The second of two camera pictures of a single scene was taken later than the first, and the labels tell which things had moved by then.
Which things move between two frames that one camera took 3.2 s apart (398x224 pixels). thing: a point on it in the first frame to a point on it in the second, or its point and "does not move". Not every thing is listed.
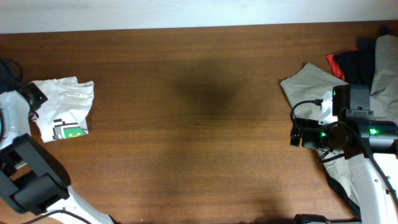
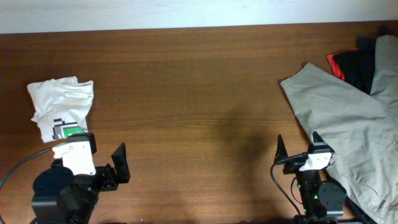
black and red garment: (356, 66) does not move
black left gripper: (36, 95) to (106, 175)
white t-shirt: (64, 113) does not move
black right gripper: (296, 137) to (292, 168)
